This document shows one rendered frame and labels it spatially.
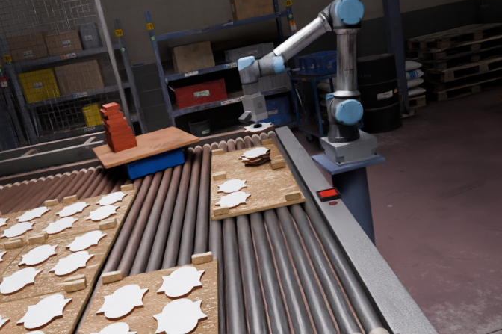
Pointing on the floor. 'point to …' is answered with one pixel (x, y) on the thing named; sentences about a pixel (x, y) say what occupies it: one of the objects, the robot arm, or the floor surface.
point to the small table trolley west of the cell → (311, 132)
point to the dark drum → (379, 93)
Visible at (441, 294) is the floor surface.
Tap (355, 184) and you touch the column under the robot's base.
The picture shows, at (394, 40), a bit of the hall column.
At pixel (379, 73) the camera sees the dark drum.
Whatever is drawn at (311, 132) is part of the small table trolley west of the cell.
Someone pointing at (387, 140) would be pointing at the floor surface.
